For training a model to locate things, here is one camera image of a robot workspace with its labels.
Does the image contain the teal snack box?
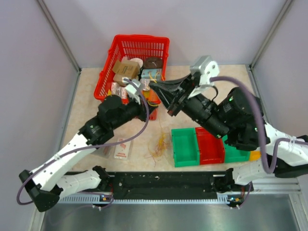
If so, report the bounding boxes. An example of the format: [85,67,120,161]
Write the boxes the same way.
[141,68,162,79]

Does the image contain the pink wrapped snack pack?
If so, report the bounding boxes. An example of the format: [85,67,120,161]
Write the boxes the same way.
[111,82,127,100]

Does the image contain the right green plastic bin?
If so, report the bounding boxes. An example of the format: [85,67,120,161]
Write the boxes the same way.
[222,136,250,163]

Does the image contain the small brown cardboard box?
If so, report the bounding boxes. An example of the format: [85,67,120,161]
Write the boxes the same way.
[113,74,127,84]

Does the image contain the white tissue pack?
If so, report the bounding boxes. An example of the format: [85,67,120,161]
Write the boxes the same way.
[114,141,131,160]

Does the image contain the yellow plastic bin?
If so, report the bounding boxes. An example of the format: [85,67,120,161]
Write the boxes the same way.
[249,151,261,161]

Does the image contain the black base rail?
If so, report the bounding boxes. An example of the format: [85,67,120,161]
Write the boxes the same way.
[107,171,242,200]

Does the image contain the white round plate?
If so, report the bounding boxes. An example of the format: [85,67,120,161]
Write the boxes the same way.
[121,56,143,68]

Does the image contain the yellow and red wires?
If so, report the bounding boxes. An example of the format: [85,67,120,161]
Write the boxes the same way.
[144,119,173,169]

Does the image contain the left green plastic bin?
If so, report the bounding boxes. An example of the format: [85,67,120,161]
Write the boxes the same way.
[171,128,200,167]

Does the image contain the grey slotted cable duct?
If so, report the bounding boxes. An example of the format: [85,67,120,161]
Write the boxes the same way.
[60,193,229,205]

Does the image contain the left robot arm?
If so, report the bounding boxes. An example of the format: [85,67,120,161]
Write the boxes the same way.
[19,95,155,212]

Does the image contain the orange bottle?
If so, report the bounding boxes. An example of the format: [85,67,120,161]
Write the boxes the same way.
[142,90,161,106]

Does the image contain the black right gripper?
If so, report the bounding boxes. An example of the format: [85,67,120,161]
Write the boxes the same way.
[149,75,231,141]

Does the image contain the red plastic shopping basket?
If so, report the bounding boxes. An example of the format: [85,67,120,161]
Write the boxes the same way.
[93,34,170,121]

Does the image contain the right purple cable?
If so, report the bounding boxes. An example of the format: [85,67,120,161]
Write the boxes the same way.
[209,76,308,207]

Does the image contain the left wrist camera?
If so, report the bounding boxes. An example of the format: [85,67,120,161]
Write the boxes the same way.
[123,77,142,104]

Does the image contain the green plastic bin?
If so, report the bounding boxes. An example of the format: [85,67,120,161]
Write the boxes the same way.
[222,136,250,163]
[171,128,200,167]

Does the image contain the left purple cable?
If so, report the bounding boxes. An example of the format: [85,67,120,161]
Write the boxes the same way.
[16,78,150,210]

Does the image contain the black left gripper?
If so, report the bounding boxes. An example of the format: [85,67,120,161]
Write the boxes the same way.
[111,94,158,130]

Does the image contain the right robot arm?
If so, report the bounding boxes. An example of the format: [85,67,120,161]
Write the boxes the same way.
[149,73,308,193]

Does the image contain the purple cable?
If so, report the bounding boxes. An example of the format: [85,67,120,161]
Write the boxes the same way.
[209,76,308,207]
[16,78,150,210]

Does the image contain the red plastic bin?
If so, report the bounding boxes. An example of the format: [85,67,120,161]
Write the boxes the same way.
[195,127,225,165]

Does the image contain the silver foil snack pack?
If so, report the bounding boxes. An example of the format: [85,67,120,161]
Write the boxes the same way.
[141,78,151,91]

